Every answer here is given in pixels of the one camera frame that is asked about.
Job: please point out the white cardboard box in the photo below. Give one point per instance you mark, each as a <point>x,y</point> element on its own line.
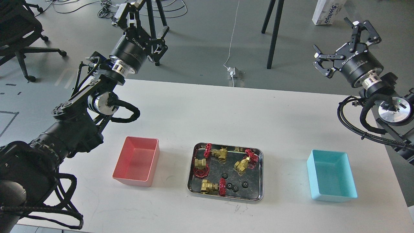
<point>326,11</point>

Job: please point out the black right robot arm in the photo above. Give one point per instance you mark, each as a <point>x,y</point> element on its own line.
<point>382,107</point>

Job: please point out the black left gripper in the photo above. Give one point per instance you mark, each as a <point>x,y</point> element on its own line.
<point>135,46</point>

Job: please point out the black tripod right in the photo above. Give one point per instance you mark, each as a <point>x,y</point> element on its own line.
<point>275,28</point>

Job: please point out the brass valve red handwheel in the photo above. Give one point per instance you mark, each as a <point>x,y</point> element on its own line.
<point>201,168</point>

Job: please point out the brass valve bottom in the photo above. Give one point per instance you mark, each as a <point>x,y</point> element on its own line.
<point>208,187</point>

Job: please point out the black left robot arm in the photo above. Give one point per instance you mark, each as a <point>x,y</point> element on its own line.
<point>31,184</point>

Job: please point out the white power adapter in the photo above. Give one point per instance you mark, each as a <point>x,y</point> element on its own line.
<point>234,73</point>

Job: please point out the black tripod left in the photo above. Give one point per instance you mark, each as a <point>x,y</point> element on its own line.
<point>151,17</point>

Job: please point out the brass valve top left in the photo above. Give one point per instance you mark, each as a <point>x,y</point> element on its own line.
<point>221,154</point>

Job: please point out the brass valve top right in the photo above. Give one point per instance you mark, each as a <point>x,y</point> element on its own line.
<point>249,159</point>

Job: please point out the shiny metal tray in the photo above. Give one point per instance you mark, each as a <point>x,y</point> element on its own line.
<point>225,171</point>

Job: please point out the black office chair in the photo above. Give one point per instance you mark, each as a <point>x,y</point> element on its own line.
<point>19,29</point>

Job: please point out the pink plastic box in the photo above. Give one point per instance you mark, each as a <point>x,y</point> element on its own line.
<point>137,161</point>

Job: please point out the light blue plastic box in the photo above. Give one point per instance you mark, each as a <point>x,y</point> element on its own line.
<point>330,176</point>

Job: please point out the black tripod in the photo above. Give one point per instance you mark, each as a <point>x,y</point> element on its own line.
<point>275,28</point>
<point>151,17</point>

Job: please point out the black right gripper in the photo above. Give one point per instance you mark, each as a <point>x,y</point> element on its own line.
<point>358,64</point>

